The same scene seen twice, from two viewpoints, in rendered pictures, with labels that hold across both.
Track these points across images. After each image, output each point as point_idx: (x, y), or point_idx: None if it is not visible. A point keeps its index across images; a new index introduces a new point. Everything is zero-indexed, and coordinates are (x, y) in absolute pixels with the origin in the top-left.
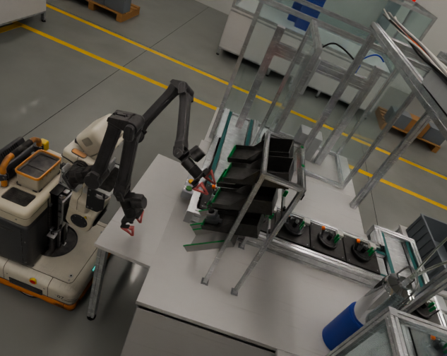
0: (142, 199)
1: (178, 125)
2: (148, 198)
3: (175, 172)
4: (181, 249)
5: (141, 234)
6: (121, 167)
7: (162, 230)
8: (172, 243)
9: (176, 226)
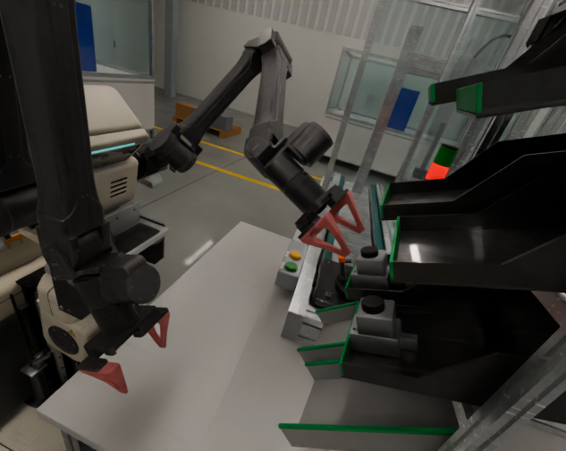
0: (134, 271)
1: (258, 101)
2: (212, 290)
3: (266, 246)
4: (278, 417)
5: (179, 374)
6: (33, 140)
7: (232, 361)
8: (255, 398)
9: (266, 349)
